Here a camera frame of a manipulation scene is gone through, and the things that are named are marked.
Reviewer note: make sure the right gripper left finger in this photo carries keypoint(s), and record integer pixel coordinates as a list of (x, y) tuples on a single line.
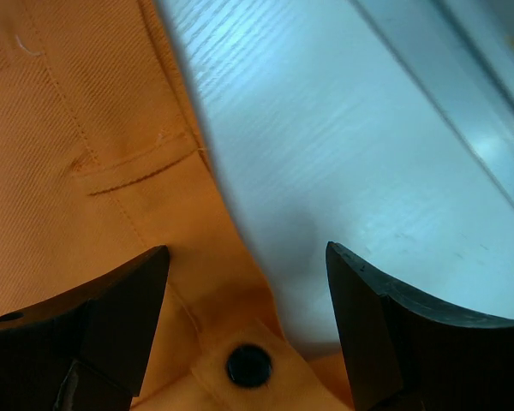
[(87, 348)]

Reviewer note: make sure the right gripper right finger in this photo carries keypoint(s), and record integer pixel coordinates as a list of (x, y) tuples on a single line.
[(405, 349)]

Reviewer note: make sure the orange trousers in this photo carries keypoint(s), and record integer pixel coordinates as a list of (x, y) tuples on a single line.
[(100, 159)]

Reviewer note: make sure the aluminium rail with bracket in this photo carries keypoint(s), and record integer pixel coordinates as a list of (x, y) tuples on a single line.
[(454, 51)]

